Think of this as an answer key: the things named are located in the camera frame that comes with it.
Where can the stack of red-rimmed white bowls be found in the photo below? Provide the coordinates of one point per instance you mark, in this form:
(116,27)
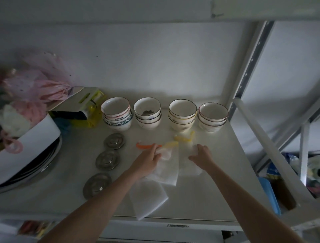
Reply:
(117,114)

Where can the white metal shelf upright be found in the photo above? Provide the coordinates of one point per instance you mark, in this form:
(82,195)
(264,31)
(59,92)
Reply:
(250,70)

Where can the thin white paper sheet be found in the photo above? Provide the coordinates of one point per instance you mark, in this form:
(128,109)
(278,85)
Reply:
(186,167)

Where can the person's left forearm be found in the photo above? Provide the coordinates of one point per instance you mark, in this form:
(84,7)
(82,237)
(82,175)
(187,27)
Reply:
(100,207)

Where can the round metal lid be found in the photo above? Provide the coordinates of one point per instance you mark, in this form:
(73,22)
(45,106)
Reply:
(97,185)
(114,141)
(107,160)

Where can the clear plastic bottle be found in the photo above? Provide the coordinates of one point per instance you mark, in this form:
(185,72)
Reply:
(293,161)

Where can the orange plastic strip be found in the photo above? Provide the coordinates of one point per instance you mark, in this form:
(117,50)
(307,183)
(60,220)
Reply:
(145,146)

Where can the pink ribbon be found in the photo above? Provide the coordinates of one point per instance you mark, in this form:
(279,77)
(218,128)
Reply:
(11,144)

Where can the person's right forearm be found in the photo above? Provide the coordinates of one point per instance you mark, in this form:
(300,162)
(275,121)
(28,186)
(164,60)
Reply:
(240,200)

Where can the stack of dark-rimmed white bowls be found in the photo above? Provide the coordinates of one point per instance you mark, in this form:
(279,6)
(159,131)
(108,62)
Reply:
(182,115)

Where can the white fabric bundle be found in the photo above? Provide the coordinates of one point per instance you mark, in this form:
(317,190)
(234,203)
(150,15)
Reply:
(15,121)

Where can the white metal rack beam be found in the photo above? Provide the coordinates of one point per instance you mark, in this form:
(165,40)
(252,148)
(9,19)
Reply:
(270,155)

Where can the white rectangular container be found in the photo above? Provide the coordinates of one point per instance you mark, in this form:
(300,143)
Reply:
(35,147)

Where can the stack of plain white bowls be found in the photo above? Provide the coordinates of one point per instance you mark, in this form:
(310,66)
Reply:
(147,112)

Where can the person's left hand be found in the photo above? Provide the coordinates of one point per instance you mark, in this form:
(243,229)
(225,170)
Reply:
(143,164)

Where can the person's left fingers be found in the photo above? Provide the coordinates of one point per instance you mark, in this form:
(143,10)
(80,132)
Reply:
(156,152)

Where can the white paper towel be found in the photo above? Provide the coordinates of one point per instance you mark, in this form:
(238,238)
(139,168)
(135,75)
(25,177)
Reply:
(166,171)
(148,199)

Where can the colourful packets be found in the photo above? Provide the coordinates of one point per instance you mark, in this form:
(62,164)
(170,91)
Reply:
(35,228)

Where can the blue plastic bin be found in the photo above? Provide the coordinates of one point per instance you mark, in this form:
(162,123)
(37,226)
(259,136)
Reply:
(271,195)

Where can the pink mesh bag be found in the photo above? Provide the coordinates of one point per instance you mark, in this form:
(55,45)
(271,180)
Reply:
(37,82)

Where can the yellow and white packet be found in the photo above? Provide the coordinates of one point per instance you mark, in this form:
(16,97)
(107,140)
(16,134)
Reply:
(82,105)

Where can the stack of red-edged patterned bowls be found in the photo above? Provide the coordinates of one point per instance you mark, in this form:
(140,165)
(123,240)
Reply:
(213,117)

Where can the person's right thumb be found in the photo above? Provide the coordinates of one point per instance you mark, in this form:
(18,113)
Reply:
(193,157)

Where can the person's right hand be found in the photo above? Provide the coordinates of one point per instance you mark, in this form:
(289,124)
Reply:
(203,157)

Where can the yellow plastic strip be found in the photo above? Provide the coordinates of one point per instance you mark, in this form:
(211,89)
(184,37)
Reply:
(172,144)
(184,137)

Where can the blue mesh scrubber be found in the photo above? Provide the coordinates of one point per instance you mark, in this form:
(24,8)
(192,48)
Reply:
(62,125)

